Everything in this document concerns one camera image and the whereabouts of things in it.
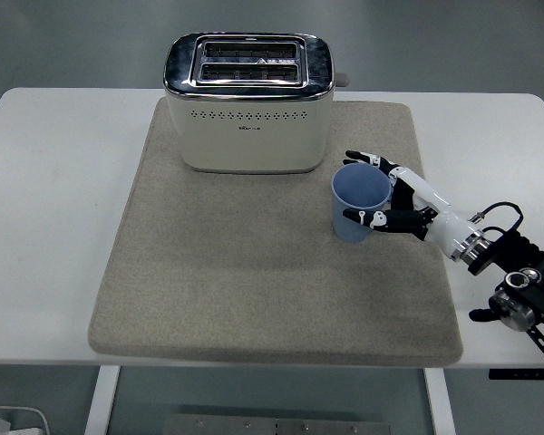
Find white table leg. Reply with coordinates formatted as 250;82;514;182
82;364;121;435
423;367;457;435

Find black table control panel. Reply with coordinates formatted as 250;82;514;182
488;369;544;381

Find white chrome toaster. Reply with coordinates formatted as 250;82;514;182
163;32;351;175

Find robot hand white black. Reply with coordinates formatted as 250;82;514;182
342;150;480;263

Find beige felt mat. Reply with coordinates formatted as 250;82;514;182
87;98;464;363

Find blue plastic cup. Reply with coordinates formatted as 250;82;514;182
331;163;393;244

